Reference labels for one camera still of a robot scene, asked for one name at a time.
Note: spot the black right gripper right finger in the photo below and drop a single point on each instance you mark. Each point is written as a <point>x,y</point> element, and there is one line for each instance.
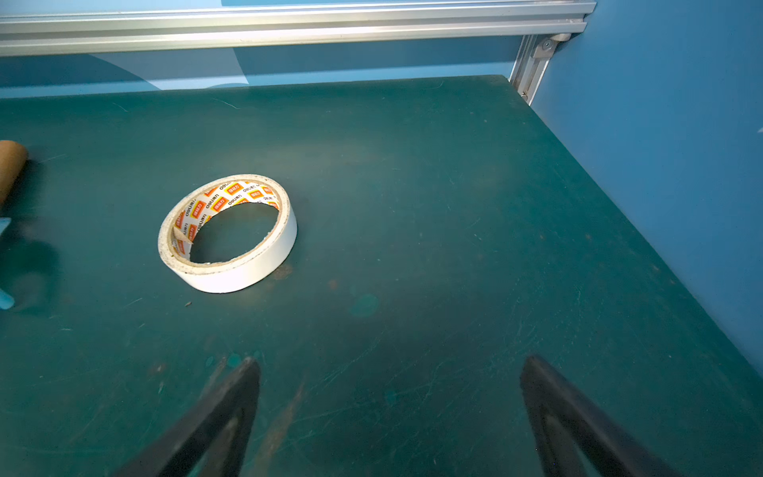
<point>565,424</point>

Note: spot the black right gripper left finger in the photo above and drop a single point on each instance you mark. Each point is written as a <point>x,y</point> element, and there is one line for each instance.
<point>215,432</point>

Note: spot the white double-sided tape roll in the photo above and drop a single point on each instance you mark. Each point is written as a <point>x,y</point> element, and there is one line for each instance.
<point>182,225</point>

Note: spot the blue garden fork wooden handle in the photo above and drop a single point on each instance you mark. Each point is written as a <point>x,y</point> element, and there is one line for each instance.
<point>13,159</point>

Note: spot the aluminium right corner post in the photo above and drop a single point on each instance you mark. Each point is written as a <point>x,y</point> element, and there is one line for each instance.
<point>533,57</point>

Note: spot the aluminium back frame rail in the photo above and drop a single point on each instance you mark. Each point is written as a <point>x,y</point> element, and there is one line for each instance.
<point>286,25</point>

